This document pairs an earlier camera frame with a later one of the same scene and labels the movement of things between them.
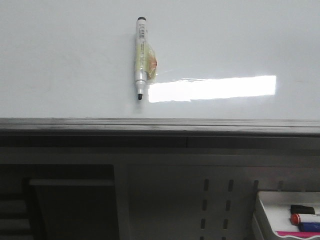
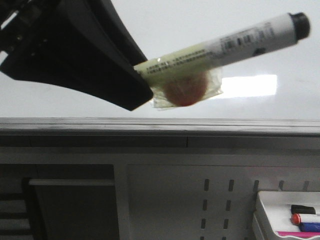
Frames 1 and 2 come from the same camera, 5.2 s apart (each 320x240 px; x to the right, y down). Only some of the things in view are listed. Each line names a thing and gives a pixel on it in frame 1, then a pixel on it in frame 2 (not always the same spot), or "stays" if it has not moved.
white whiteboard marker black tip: (146, 63) -> (290, 29)
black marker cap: (301, 209) stays
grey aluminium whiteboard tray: (159, 132) stays
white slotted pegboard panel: (205, 201) stays
